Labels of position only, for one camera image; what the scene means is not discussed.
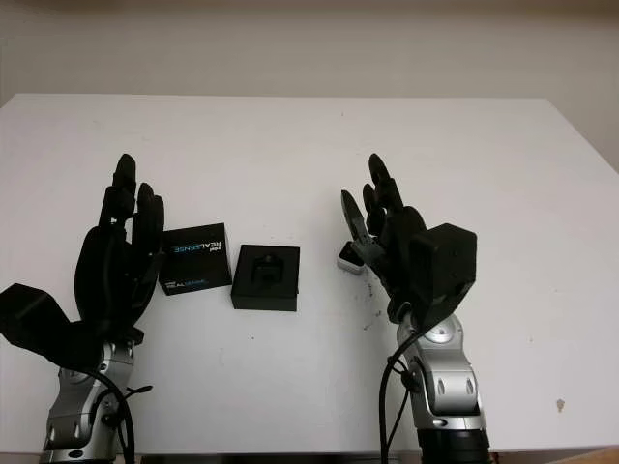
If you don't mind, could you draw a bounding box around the black box base with insert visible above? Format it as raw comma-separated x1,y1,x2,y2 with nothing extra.
230,244,302,311

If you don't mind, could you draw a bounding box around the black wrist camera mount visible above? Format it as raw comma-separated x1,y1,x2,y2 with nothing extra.
408,222,479,334
0,283,105,368

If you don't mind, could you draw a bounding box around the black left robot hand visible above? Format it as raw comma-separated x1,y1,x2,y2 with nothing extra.
72,153,166,347

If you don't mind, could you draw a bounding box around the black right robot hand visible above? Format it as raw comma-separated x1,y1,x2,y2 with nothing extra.
339,153,436,323

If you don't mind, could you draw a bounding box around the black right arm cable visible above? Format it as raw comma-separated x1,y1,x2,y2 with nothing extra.
379,304,422,464

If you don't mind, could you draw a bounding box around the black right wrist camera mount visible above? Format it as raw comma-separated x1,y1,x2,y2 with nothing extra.
408,222,479,334

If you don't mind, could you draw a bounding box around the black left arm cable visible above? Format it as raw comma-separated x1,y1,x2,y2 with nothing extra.
81,366,154,464

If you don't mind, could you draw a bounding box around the black RealSense box lid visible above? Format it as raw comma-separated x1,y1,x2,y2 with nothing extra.
158,221,232,295

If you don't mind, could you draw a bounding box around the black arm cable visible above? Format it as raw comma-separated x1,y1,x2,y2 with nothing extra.
81,366,154,464
379,304,422,464

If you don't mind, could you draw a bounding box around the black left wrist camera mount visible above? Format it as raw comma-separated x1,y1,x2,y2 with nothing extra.
0,283,105,368

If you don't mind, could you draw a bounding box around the small silver camera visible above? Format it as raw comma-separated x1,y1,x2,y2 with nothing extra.
337,243,365,276

